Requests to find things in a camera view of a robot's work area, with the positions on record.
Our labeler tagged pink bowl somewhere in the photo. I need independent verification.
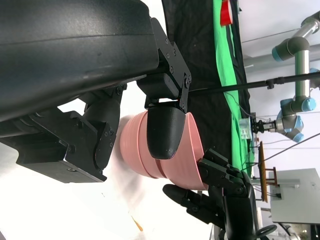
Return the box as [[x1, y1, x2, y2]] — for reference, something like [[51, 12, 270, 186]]
[[119, 113, 151, 176], [136, 111, 168, 180], [159, 111, 209, 191]]

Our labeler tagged black boom pole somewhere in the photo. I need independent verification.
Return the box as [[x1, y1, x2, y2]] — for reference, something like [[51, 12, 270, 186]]
[[188, 71, 320, 96]]

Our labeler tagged green cloth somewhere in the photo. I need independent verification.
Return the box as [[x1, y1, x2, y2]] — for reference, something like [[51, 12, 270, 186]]
[[212, 0, 256, 177]]

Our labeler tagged thin black cable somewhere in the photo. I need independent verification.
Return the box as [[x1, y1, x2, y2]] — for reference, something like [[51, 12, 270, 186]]
[[239, 132, 320, 173]]

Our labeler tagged clear plastic container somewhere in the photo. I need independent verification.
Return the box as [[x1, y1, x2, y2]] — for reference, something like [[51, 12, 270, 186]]
[[238, 117, 252, 140]]

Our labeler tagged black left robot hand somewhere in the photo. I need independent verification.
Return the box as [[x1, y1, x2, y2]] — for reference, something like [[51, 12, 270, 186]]
[[0, 0, 193, 185]]

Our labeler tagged small orange scrap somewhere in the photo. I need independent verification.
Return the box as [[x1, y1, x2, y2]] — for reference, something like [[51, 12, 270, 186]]
[[130, 214, 145, 232]]

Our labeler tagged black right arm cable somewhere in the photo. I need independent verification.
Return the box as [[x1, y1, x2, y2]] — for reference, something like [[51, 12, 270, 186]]
[[254, 224, 278, 239]]

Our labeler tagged black backdrop cloth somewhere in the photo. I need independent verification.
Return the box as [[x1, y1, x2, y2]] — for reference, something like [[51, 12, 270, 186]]
[[161, 0, 252, 221]]

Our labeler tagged red cup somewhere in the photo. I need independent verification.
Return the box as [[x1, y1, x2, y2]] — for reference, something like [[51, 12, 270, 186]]
[[220, 0, 234, 26]]

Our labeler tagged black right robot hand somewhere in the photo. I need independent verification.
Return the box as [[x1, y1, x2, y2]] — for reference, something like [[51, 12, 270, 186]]
[[162, 148, 260, 240]]

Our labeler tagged pale grey box cabinet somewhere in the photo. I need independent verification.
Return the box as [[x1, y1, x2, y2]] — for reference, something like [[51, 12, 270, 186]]
[[268, 167, 320, 225]]

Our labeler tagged brown wooden rack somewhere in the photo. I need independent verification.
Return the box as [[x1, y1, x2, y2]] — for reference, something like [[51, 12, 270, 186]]
[[257, 141, 278, 204]]

